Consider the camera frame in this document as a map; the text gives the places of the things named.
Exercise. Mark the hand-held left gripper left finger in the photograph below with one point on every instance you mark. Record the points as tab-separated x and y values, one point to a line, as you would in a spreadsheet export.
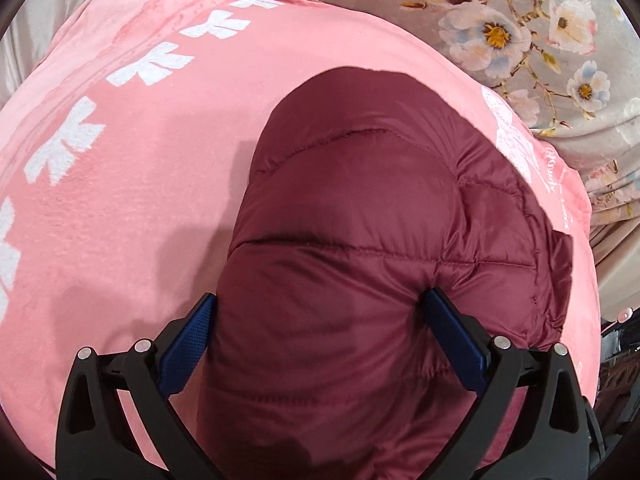
187	335

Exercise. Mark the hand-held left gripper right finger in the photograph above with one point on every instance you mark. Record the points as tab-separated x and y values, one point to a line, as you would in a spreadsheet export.
456	341

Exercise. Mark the maroon puffer jacket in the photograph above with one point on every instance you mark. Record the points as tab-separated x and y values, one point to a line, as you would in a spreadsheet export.
360	240

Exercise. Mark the pink blanket with white print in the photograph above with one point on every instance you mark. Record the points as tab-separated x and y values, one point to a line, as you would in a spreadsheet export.
150	170

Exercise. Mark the grey floral bed sheet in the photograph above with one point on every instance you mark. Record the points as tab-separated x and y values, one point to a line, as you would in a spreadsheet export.
565	85

